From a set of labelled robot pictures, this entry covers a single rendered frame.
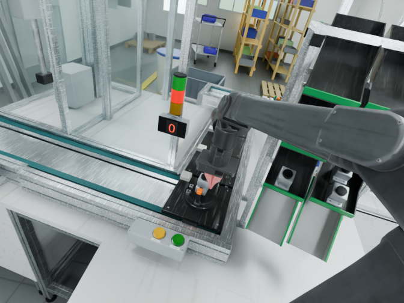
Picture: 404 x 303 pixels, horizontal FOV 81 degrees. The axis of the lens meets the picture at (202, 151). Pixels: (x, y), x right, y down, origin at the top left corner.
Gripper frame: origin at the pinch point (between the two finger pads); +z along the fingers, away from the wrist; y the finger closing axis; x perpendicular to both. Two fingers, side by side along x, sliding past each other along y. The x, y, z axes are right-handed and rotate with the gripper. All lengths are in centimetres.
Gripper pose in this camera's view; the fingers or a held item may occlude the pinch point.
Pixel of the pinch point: (211, 185)
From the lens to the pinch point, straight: 68.2
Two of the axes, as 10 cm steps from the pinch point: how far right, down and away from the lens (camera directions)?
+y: -9.4, -3.1, 1.4
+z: -1.8, 8.0, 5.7
